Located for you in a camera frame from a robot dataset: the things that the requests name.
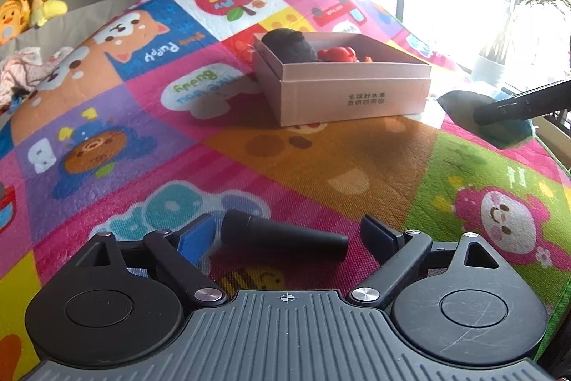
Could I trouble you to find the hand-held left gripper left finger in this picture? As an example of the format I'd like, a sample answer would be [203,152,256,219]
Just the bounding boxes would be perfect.
[76,214,228,306]

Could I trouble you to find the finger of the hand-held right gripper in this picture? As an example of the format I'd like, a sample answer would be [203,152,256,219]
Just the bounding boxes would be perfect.
[473,79,571,127]

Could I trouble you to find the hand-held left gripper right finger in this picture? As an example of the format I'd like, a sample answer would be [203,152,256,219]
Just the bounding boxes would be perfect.
[349,214,509,311]

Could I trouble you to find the black cylinder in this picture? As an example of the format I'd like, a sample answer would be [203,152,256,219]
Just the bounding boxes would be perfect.
[221,209,349,262]

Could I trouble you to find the pink cardboard box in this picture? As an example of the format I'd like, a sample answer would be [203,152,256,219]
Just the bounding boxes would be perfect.
[252,32,433,127]

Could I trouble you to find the red apple doll toy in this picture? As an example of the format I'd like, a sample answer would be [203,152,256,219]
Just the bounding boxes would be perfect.
[318,46,361,63]

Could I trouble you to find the palm plant in white pot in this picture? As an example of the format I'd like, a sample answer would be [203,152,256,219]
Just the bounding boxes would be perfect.
[472,0,571,88]

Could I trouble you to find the colourful cartoon play mat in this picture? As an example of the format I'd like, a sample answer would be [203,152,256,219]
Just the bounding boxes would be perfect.
[0,0,571,381]

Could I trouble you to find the dark grey plush roll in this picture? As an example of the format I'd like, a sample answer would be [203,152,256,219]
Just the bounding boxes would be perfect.
[261,28,320,64]

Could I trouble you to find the pink crumpled cloth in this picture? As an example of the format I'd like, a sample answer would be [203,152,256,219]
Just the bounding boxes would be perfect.
[0,46,75,110]

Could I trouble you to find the beige sofa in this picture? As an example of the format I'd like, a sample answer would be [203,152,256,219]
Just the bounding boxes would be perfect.
[0,0,167,127]

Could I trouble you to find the yellow green plush toy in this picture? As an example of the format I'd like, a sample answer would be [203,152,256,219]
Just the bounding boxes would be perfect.
[22,0,69,27]

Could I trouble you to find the orange duck plush toy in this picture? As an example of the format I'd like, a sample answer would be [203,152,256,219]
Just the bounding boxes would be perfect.
[0,0,30,45]

